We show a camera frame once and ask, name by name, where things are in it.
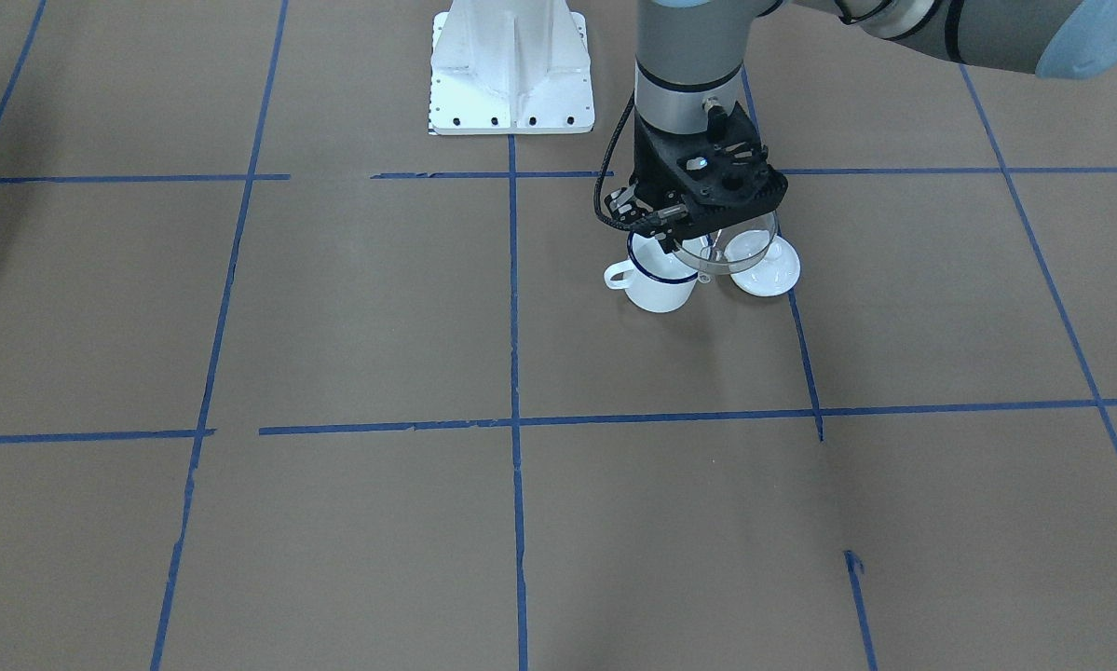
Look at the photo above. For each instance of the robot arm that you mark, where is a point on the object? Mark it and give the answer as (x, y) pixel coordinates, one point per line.
(691, 52)

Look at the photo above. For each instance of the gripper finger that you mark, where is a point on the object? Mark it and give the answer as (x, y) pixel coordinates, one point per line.
(670, 239)

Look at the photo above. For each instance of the white enamel cup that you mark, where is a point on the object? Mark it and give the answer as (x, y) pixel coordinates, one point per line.
(653, 280)

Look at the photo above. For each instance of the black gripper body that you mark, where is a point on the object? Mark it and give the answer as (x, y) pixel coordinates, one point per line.
(652, 171)

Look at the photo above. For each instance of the white cup lid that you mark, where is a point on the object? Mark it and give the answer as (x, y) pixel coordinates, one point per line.
(775, 273)

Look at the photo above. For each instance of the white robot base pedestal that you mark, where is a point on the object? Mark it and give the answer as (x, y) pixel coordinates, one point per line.
(500, 67)

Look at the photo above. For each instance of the clear plastic funnel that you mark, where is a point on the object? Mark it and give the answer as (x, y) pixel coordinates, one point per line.
(707, 254)

